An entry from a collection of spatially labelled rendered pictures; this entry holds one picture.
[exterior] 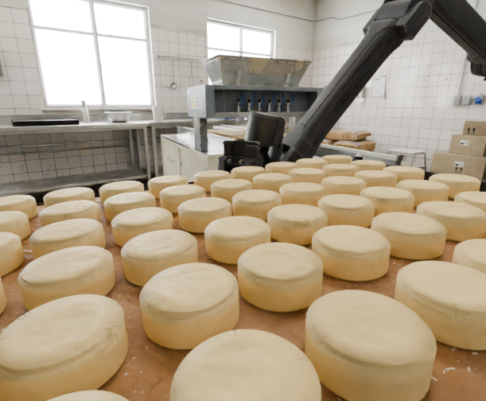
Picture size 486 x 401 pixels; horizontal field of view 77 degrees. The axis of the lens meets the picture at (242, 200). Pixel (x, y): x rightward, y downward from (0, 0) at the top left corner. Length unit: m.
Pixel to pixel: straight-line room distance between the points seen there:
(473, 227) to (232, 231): 0.18
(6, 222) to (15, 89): 4.24
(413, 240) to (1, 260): 0.28
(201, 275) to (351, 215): 0.15
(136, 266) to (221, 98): 1.54
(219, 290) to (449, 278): 0.12
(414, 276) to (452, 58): 5.35
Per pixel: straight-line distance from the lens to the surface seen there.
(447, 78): 5.49
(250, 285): 0.17
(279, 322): 0.17
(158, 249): 0.21
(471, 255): 0.23
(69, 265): 0.21
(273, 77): 1.82
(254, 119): 0.59
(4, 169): 4.60
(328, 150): 1.54
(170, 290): 0.16
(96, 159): 4.68
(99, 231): 0.26
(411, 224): 0.26
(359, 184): 0.37
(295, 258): 0.19
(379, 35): 0.73
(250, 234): 0.22
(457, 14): 0.89
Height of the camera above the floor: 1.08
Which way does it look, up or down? 17 degrees down
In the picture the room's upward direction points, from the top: straight up
